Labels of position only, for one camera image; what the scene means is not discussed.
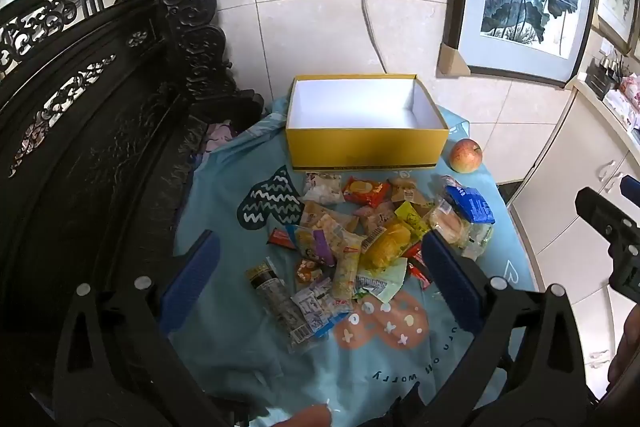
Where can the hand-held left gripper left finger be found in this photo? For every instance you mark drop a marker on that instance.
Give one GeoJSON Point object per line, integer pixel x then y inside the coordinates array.
{"type": "Point", "coordinates": [192, 277]}

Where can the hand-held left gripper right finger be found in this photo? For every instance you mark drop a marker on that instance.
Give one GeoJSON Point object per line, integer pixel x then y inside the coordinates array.
{"type": "Point", "coordinates": [450, 279]}

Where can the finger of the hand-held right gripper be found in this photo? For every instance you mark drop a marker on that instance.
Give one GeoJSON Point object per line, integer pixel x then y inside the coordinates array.
{"type": "Point", "coordinates": [600, 212]}
{"type": "Point", "coordinates": [631, 184]}

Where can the yellow plastic snack bag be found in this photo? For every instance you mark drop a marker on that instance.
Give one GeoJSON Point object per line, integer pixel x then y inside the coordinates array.
{"type": "Point", "coordinates": [387, 247]}

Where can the orange clear snack bag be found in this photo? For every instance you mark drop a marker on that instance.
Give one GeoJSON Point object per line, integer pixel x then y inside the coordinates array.
{"type": "Point", "coordinates": [405, 192]}

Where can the clear rice cracker pack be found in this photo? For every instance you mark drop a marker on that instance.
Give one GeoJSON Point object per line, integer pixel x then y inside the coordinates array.
{"type": "Point", "coordinates": [345, 277]}

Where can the white snack pack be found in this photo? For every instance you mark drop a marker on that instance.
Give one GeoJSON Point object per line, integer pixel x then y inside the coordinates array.
{"type": "Point", "coordinates": [322, 187]}

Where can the yellow cardboard box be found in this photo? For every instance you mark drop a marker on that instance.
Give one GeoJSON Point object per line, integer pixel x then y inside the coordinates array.
{"type": "Point", "coordinates": [350, 142]}

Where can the person's right hand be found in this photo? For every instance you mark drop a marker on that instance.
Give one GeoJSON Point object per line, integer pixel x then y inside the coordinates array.
{"type": "Point", "coordinates": [625, 357]}

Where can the white cabinet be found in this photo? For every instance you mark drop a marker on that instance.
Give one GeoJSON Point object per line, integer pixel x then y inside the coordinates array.
{"type": "Point", "coordinates": [565, 167]}

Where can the pink floral packet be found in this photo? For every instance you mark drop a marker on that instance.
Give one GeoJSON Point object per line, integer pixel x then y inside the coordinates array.
{"type": "Point", "coordinates": [631, 99]}

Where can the blue printed tablecloth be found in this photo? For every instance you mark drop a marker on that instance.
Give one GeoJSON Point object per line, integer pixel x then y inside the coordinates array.
{"type": "Point", "coordinates": [240, 357]}

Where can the dark stand with small bottles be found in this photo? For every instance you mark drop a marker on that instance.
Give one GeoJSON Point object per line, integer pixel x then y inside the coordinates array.
{"type": "Point", "coordinates": [605, 74]}

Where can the pile of mixed snack packets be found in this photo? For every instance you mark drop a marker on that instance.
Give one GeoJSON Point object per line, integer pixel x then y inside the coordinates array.
{"type": "Point", "coordinates": [365, 192]}

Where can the red yellow apple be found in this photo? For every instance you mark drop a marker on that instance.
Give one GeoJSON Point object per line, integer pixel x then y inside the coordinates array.
{"type": "Point", "coordinates": [466, 156]}

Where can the pink cloth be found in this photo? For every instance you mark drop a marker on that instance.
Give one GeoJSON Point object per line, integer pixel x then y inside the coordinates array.
{"type": "Point", "coordinates": [220, 137]}

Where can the dark carved wooden furniture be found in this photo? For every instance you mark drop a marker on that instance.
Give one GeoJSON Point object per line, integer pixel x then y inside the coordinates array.
{"type": "Point", "coordinates": [100, 132]}

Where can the cardboard corner protector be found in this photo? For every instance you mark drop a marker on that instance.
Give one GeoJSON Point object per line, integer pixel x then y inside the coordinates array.
{"type": "Point", "coordinates": [452, 62]}

